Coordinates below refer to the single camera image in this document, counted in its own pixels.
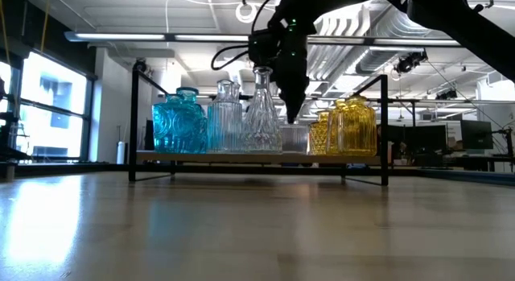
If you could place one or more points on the yellow ribbed wide-mouth vase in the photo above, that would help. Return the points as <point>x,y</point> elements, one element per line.
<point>356,128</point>

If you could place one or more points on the teal embossed glass vase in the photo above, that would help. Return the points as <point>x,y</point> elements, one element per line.
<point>177,128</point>

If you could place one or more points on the clear round glass vase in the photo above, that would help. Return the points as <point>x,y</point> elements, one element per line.
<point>295,139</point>

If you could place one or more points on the black computer monitor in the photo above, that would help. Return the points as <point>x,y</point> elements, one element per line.
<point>476,134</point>
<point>149,136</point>
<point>422,140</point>

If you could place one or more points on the long linear ceiling light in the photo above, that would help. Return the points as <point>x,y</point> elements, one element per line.
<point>161,37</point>

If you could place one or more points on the large window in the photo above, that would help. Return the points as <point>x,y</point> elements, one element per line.
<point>52,112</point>

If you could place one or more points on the black track spotlight cluster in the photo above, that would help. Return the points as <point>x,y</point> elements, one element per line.
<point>446,94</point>
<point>410,63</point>

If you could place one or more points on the clear conical glass vase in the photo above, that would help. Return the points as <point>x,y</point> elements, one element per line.
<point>261,124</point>

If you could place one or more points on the black equipment stand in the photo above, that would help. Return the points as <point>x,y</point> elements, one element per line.
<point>9,130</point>

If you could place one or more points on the silver ventilation duct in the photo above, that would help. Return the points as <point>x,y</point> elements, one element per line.
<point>386,27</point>

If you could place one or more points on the black round spotlight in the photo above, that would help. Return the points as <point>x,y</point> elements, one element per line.
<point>141,65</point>

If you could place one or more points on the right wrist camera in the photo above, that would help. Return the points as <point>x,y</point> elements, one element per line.
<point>263,47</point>

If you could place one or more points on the wooden shelf black metal frame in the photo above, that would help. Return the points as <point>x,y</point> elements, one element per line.
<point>257,158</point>

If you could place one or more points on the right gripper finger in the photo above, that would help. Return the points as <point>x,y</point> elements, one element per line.
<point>298,104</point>
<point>287,102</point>

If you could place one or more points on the clear ribbed glass vase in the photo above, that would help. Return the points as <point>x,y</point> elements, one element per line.
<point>224,120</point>

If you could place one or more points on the white cylindrical bottle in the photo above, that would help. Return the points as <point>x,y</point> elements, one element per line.
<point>120,153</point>

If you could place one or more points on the office desk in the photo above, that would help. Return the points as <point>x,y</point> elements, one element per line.
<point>483,158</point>

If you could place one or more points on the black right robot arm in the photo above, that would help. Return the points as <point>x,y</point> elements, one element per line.
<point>442,11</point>

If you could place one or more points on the yellow square hobnail vase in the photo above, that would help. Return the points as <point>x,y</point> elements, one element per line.
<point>320,134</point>

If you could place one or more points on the black aluminium table frame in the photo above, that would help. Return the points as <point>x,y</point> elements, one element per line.
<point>80,170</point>

